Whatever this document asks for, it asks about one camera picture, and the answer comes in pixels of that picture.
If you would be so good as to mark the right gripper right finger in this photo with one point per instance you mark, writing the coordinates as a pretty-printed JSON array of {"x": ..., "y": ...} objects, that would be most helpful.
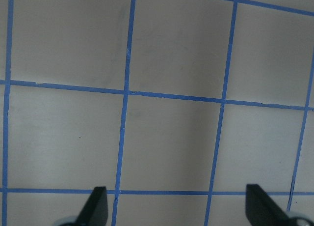
[{"x": 261, "y": 210}]

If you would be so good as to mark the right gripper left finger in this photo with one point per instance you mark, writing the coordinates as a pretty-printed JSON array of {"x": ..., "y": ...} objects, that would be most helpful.
[{"x": 95, "y": 210}]

